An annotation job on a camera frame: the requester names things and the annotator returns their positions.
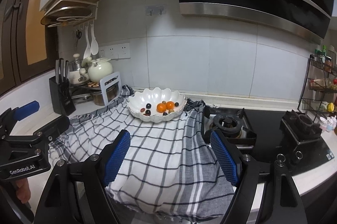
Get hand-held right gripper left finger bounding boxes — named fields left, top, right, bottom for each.
left=33, top=130, right=131, bottom=224

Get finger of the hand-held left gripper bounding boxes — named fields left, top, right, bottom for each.
left=0, top=101, right=40, bottom=136
left=0, top=115, right=71, bottom=160

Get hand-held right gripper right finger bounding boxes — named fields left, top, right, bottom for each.
left=210, top=130, right=308, bottom=224

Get white scalloped bowl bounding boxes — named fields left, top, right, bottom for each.
left=127, top=87, right=187, bottom=123

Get person's left hand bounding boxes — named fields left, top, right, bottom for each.
left=14, top=178, right=31, bottom=205

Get black knife block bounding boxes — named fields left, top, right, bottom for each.
left=49, top=76, right=77, bottom=116

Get grey white checked cloth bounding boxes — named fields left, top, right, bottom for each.
left=49, top=85, right=236, bottom=216

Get steel corner shelf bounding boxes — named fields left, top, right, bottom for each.
left=70, top=80, right=102, bottom=103

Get glass jar brown contents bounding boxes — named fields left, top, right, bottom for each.
left=91, top=84, right=119, bottom=106

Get white ceramic pot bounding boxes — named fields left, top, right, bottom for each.
left=69, top=68, right=88, bottom=85

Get black glass gas stove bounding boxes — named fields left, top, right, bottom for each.
left=203, top=105, right=335, bottom=177

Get white plastic stand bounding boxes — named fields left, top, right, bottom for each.
left=99, top=72, right=122, bottom=105

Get steel pot with lid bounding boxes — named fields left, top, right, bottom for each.
left=69, top=54, right=85, bottom=73

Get cream ceramic teapot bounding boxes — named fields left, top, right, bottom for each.
left=88, top=58, right=114, bottom=83

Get white rice paddle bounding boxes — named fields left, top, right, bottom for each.
left=90, top=25, right=99, bottom=56

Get small white seasoning jars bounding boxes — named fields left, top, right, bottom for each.
left=320, top=116, right=337, bottom=132

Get group of seasoning bottles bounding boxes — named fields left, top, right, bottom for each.
left=309, top=45, right=337, bottom=93

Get black wire spice rack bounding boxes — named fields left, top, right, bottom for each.
left=297, top=54, right=337, bottom=119

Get white metal wall rack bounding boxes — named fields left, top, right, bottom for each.
left=41, top=0, right=101, bottom=28

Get grey wall hook strip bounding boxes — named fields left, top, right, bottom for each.
left=146, top=5, right=167, bottom=16

